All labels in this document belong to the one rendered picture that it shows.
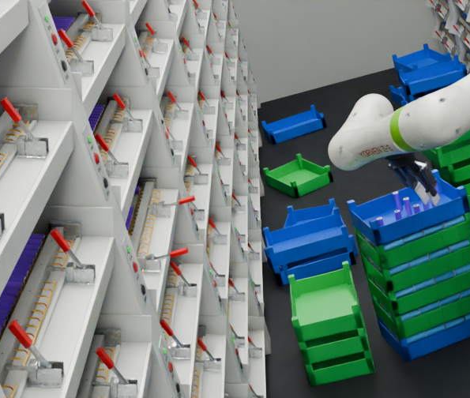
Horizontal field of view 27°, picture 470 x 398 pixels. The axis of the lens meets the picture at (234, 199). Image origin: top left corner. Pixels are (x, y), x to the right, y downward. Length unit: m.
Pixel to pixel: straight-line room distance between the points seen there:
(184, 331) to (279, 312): 1.47
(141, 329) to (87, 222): 0.21
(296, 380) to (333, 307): 0.25
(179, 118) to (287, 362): 0.91
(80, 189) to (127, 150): 0.42
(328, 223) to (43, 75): 2.45
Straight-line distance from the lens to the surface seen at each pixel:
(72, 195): 1.57
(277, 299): 3.62
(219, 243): 2.93
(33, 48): 1.51
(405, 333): 3.04
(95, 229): 1.59
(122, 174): 1.83
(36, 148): 1.37
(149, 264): 1.90
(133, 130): 2.09
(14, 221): 1.18
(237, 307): 2.99
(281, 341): 3.36
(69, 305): 1.39
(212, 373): 2.31
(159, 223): 2.11
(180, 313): 2.15
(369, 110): 2.66
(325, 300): 3.18
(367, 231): 2.93
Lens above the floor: 1.66
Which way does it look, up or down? 21 degrees down
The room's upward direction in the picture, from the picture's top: 17 degrees counter-clockwise
